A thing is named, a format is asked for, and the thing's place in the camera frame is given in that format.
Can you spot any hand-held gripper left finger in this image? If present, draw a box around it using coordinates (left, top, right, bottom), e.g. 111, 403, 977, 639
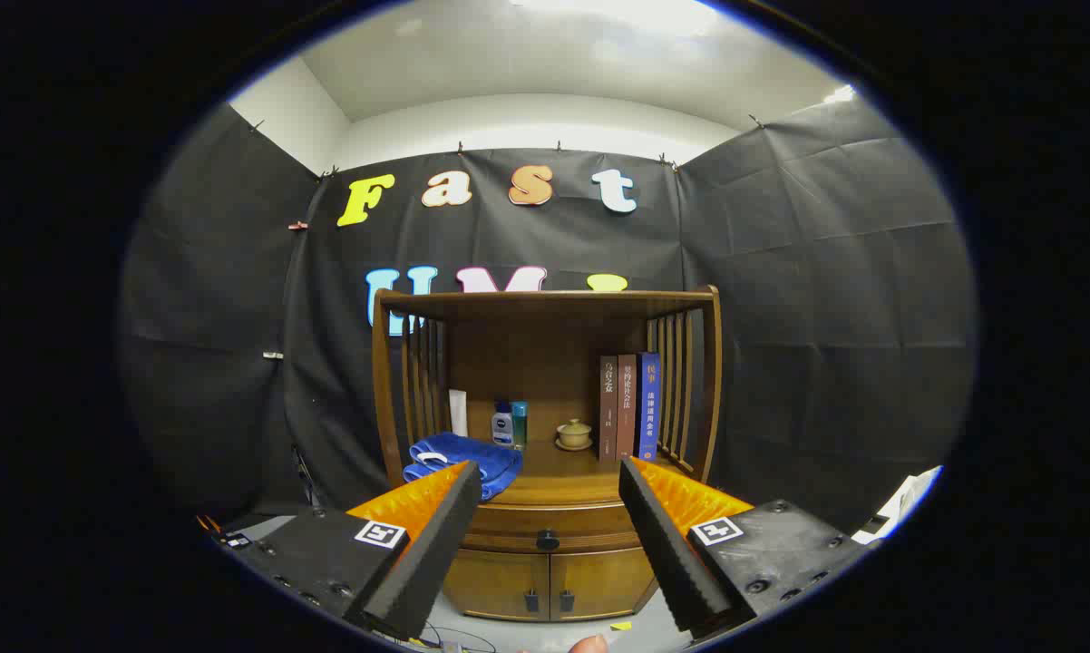
223, 460, 483, 641

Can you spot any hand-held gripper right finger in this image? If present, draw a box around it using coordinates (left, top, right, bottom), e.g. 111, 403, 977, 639
618, 456, 875, 640

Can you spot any wooden drawer with black knob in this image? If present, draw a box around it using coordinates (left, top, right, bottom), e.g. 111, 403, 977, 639
459, 502, 644, 554

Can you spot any wooden cabinet door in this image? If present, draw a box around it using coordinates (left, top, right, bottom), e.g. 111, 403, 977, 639
443, 549, 551, 622
550, 547, 659, 622

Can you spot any wooden countertop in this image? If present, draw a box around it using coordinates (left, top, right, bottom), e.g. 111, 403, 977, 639
407, 439, 696, 509

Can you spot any brown wooden cabinet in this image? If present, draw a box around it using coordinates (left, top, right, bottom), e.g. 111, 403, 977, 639
370, 285, 724, 623

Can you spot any folded blue towel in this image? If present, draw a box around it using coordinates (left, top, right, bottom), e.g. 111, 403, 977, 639
403, 432, 524, 502

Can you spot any blue book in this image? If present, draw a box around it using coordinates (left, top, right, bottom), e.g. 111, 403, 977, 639
636, 352, 662, 462

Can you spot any reddish brown book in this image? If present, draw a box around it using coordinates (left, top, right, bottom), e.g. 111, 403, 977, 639
617, 354, 638, 460

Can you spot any dark brown book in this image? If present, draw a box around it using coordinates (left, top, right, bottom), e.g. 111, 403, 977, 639
599, 356, 619, 462

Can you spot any white box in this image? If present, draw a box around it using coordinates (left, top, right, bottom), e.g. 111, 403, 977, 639
853, 465, 945, 545

